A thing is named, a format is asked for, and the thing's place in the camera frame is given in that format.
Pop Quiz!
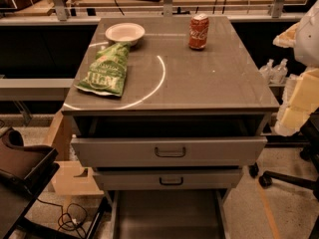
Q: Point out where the wooden box on floor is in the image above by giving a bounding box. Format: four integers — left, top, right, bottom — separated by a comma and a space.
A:
43, 112, 103, 196

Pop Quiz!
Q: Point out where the clear pump bottle right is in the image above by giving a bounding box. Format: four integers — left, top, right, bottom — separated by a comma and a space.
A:
270, 59, 287, 84

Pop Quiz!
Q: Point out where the grey top drawer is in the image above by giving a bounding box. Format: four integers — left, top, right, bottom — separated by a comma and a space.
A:
71, 136, 267, 167

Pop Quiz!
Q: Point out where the red coke can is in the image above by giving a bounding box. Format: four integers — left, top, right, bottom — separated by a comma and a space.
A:
188, 14, 209, 50

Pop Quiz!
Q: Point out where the clear pump bottle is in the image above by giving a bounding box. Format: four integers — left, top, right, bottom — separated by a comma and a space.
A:
270, 59, 287, 84
259, 59, 273, 83

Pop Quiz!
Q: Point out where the green chip bag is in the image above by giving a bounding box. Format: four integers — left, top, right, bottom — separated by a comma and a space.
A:
76, 42, 131, 97

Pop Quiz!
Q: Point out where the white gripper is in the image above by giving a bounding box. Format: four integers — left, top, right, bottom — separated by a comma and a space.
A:
273, 23, 319, 112

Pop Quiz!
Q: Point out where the grey bottom drawer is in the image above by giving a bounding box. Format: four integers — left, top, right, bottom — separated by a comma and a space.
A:
110, 190, 230, 239

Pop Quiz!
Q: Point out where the clear pump bottle left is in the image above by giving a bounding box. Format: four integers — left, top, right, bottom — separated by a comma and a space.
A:
259, 59, 273, 83

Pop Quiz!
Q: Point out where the grey drawer cabinet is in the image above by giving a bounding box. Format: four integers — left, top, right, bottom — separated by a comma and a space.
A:
62, 16, 278, 177

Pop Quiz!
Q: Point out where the grey middle drawer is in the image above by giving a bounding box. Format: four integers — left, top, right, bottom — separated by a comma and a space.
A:
94, 169, 242, 190

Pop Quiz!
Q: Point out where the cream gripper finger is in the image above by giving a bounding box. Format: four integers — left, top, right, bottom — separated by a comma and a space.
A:
274, 106, 310, 136

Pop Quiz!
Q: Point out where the white bowl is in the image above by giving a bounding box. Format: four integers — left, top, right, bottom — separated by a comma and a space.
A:
105, 23, 146, 46

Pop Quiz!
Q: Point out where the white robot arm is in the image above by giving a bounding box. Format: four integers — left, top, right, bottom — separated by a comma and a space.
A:
273, 1, 319, 136

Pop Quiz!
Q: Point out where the black office chair base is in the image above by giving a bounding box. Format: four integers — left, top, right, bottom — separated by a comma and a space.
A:
248, 110, 319, 239

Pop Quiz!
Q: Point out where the black floor cable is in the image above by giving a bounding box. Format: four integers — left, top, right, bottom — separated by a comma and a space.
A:
36, 197, 89, 239

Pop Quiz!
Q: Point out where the brown padded chair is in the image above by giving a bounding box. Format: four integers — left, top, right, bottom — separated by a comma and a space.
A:
0, 127, 59, 239

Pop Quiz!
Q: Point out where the grey drawer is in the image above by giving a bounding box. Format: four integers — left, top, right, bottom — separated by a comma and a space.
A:
71, 136, 267, 167
110, 190, 230, 239
94, 169, 242, 190

